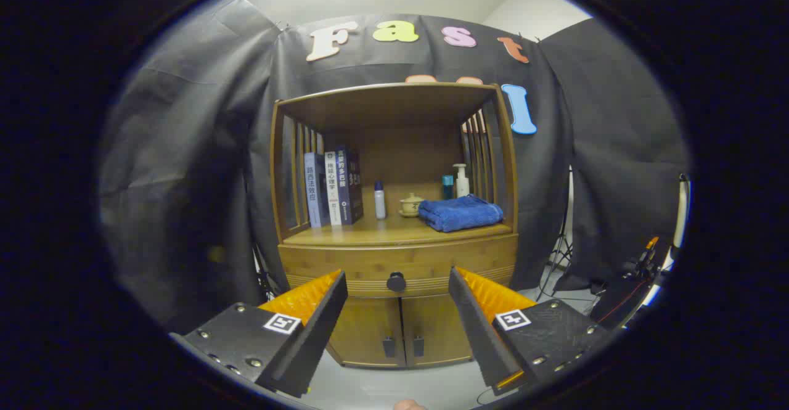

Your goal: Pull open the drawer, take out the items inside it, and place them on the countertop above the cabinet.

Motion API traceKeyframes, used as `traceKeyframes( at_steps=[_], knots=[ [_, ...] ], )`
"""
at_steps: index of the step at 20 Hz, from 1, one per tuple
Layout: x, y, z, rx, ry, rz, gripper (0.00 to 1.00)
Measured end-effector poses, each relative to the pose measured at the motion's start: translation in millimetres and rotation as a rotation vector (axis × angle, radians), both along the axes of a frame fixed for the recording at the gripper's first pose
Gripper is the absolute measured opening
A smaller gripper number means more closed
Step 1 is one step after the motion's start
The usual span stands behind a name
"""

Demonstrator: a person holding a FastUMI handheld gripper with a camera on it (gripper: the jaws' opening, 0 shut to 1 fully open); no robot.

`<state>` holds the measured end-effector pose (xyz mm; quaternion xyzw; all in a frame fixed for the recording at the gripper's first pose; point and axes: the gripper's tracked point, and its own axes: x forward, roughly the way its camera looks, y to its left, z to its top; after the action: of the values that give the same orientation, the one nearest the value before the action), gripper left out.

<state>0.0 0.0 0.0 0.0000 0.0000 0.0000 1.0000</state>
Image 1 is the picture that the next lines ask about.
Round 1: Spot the wooden countertop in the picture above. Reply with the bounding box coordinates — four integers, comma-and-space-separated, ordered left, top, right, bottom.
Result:
284, 213, 513, 247

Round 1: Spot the blue folded towel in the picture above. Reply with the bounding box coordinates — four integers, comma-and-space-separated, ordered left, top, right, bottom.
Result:
419, 194, 504, 233

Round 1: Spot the wooden cabinet door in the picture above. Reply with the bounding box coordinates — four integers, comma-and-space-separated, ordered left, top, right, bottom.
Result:
327, 296, 406, 369
402, 294, 474, 366

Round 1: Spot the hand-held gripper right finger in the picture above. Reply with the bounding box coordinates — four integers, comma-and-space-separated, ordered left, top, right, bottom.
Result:
448, 266, 611, 396

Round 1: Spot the dark blue book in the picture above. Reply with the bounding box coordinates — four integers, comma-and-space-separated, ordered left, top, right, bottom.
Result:
336, 147, 364, 225

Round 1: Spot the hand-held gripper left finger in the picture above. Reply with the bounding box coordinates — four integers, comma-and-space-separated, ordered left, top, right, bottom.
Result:
170, 268, 349, 398

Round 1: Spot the black equipment with orange tip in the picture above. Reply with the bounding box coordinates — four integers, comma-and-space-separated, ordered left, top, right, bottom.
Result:
589, 236, 669, 330

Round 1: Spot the white pump bottle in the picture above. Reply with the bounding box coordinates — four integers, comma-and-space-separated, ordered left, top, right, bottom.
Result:
452, 163, 470, 199

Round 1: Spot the white pole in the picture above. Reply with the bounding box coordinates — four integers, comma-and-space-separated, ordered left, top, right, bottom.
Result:
672, 174, 690, 250

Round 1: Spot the grey-blue book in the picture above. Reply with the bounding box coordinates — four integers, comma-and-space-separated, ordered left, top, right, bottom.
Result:
303, 152, 330, 228

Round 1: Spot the beige lidded teacup with saucer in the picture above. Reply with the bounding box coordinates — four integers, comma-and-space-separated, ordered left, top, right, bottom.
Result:
398, 192, 426, 218

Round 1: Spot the black light stand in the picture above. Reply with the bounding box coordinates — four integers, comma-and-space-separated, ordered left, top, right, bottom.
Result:
535, 166, 575, 303

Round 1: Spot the white spine book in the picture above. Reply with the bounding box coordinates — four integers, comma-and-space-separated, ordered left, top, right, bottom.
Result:
324, 150, 343, 226

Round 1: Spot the wooden cabinet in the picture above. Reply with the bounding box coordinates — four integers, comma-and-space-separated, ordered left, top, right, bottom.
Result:
269, 82, 520, 369

